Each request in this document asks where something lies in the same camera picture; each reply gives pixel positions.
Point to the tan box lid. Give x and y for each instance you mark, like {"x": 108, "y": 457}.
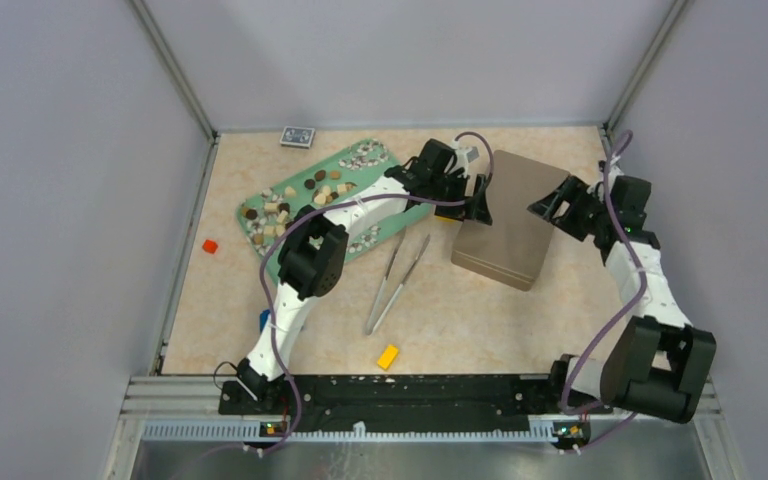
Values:
{"x": 512, "y": 250}

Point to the playing card deck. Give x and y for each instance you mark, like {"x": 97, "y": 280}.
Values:
{"x": 297, "y": 137}

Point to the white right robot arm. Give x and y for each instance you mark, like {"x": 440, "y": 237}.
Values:
{"x": 661, "y": 362}

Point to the blue toy car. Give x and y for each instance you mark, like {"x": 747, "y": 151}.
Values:
{"x": 263, "y": 319}

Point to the metal tweezers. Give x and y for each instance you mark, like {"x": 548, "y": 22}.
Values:
{"x": 391, "y": 286}

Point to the green plastic tray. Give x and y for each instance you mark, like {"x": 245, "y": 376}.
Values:
{"x": 267, "y": 214}

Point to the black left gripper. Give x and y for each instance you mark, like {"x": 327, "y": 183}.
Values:
{"x": 477, "y": 212}

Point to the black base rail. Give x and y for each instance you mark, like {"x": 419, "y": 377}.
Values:
{"x": 403, "y": 404}

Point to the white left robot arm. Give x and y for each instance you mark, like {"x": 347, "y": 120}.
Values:
{"x": 311, "y": 252}

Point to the red small block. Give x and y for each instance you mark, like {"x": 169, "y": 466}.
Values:
{"x": 210, "y": 246}

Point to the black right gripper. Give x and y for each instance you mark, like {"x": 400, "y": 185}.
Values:
{"x": 574, "y": 192}

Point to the yellow block front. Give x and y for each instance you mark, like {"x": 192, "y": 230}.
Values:
{"x": 388, "y": 356}

